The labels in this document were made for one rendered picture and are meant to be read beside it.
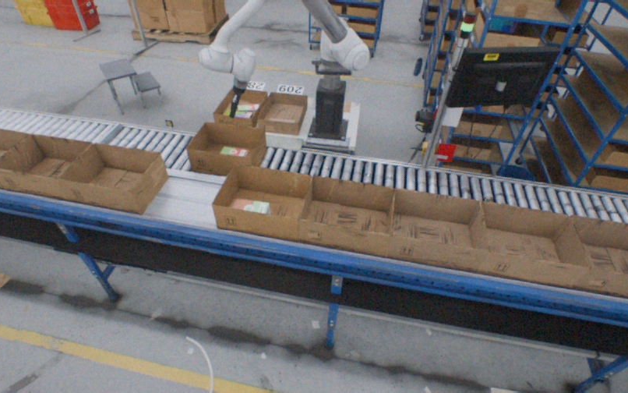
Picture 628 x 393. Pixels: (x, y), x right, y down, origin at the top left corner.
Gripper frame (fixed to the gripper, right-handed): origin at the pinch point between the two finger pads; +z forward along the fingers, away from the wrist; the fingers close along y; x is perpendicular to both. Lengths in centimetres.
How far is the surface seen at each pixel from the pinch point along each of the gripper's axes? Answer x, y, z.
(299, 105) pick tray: -34, 59, 14
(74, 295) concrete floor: 55, -87, 128
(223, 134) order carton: 2.5, 0.4, 19.5
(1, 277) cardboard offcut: 110, -87, 148
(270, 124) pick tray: -21.9, 21.1, 12.5
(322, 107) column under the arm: -49, 27, -12
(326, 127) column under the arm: -57, 27, 0
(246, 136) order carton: -11.8, 0.7, 13.1
